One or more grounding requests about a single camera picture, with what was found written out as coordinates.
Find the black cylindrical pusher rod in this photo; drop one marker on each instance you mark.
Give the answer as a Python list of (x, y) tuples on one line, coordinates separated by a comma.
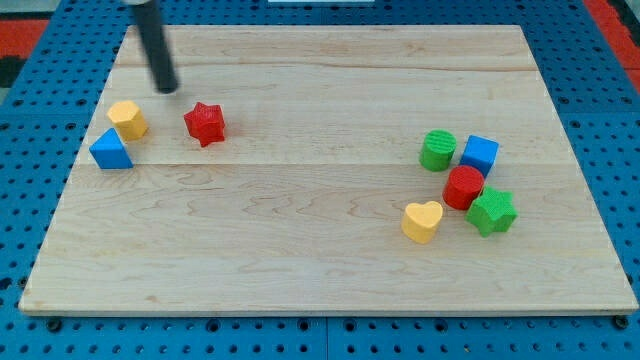
[(148, 19)]

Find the yellow hexagon block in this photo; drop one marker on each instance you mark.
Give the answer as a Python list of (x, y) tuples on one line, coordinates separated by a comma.
[(128, 120)]

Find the red star block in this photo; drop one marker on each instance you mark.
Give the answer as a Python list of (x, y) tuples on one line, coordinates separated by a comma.
[(206, 123)]

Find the green star block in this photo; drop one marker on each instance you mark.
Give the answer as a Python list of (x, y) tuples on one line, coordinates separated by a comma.
[(492, 211)]

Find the blue triangle block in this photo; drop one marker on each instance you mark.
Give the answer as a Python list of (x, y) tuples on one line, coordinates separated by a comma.
[(109, 152)]

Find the light wooden board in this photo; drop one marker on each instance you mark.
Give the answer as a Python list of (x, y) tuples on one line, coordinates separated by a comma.
[(297, 212)]

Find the green cylinder block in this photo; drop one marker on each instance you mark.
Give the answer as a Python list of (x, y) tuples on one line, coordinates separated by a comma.
[(437, 150)]

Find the yellow heart block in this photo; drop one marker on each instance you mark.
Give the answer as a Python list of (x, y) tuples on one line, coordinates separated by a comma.
[(420, 222)]

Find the red cylinder block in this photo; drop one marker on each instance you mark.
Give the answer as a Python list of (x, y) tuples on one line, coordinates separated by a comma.
[(463, 186)]

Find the blue cube block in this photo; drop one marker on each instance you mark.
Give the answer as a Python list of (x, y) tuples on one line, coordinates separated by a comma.
[(480, 153)]

